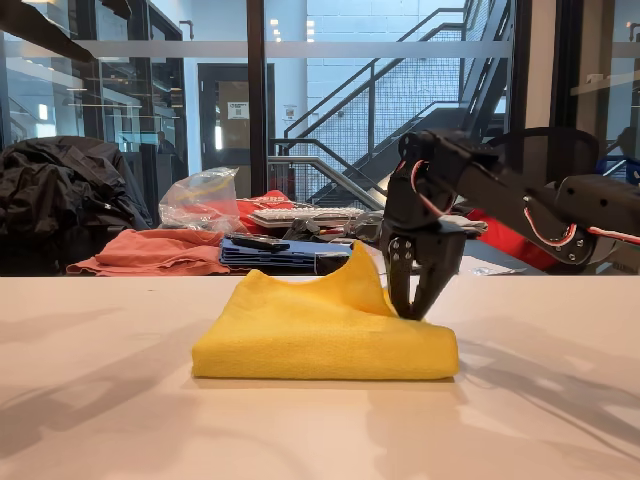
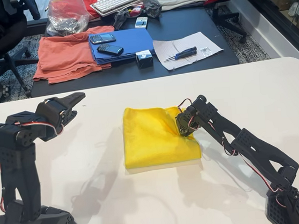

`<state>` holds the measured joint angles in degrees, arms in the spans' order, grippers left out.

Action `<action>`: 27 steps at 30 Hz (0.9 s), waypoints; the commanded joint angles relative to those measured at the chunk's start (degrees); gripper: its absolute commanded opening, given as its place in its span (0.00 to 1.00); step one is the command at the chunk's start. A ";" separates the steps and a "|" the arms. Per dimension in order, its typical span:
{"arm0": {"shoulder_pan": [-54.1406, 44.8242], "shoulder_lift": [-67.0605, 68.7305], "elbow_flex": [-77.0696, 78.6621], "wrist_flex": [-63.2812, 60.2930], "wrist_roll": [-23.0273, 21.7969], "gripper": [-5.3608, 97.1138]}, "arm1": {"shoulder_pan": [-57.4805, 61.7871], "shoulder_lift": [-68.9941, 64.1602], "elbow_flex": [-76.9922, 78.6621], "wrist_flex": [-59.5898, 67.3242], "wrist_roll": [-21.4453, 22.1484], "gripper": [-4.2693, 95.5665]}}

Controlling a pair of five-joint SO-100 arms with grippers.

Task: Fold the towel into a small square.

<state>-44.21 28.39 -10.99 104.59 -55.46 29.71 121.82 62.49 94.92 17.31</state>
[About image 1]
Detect beige folded cloth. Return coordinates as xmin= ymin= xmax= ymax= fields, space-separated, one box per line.
xmin=362 ymin=208 xmax=490 ymax=237

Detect black metal staircase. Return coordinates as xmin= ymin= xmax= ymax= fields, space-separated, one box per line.
xmin=267 ymin=0 xmax=517 ymax=212

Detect white paper sheet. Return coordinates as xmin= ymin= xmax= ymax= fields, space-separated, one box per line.
xmin=367 ymin=243 xmax=529 ymax=277

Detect red cloth with white print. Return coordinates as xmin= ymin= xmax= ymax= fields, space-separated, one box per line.
xmin=233 ymin=189 xmax=302 ymax=234

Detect black keypad phone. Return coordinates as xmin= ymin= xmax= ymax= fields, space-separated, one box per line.
xmin=230 ymin=233 xmax=292 ymax=253

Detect black gripper fixed finger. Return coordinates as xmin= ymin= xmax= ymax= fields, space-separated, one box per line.
xmin=410 ymin=267 xmax=460 ymax=322
xmin=98 ymin=0 xmax=135 ymax=18

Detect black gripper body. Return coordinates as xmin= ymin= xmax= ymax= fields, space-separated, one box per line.
xmin=380 ymin=222 xmax=469 ymax=275

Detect yellow microfiber towel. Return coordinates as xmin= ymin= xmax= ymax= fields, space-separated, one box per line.
xmin=191 ymin=238 xmax=460 ymax=382

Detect blue folded cloth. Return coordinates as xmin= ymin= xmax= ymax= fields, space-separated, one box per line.
xmin=218 ymin=236 xmax=359 ymax=274

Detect black jacket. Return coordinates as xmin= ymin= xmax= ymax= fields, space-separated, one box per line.
xmin=0 ymin=135 xmax=154 ymax=277

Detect orange folded cloth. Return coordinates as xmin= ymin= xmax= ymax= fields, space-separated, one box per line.
xmin=65 ymin=228 xmax=255 ymax=278

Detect black gripper moving finger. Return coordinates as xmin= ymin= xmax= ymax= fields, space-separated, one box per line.
xmin=0 ymin=0 xmax=95 ymax=65
xmin=382 ymin=236 xmax=418 ymax=320

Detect small black box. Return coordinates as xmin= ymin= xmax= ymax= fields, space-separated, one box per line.
xmin=313 ymin=251 xmax=351 ymax=276

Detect white computer keyboard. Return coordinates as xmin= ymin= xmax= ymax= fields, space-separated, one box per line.
xmin=248 ymin=205 xmax=367 ymax=229

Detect clear plastic bag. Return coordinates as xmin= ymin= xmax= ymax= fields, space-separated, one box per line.
xmin=158 ymin=166 xmax=242 ymax=234

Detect plain red cloth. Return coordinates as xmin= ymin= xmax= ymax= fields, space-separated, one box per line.
xmin=464 ymin=207 xmax=564 ymax=274

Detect dark framed door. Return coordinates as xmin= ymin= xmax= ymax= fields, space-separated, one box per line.
xmin=196 ymin=62 xmax=277 ymax=200

